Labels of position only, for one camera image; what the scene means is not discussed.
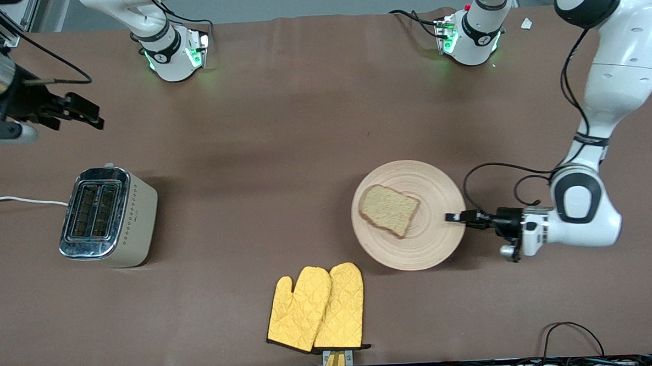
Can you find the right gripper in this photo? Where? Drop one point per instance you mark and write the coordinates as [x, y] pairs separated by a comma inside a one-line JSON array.
[[27, 97]]

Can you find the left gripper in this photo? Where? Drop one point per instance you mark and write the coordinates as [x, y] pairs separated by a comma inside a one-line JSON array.
[[506, 221]]

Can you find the round light wooden plate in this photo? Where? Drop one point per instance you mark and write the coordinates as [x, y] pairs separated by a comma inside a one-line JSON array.
[[428, 244]]

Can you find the slice of brown bread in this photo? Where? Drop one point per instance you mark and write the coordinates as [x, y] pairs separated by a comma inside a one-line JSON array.
[[387, 209]]

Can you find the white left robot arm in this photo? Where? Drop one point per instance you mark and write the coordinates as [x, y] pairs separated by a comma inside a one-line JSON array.
[[622, 43]]

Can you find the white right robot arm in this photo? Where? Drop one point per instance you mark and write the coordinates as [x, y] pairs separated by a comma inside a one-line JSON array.
[[166, 52]]

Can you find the beige and chrome toaster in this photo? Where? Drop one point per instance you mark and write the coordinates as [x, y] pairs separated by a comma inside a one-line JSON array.
[[135, 224]]

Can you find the yellow quilted oven mitt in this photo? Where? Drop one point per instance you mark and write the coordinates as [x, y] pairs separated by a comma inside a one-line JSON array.
[[296, 311], [342, 309]]

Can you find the white paper scrap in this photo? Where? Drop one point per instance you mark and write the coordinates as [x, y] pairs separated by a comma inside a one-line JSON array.
[[526, 23]]

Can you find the aluminium frame profile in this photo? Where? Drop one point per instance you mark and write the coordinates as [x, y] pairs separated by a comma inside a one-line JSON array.
[[21, 17]]

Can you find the grey metal bracket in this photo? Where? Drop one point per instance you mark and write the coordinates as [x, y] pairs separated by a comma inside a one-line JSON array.
[[349, 355]]

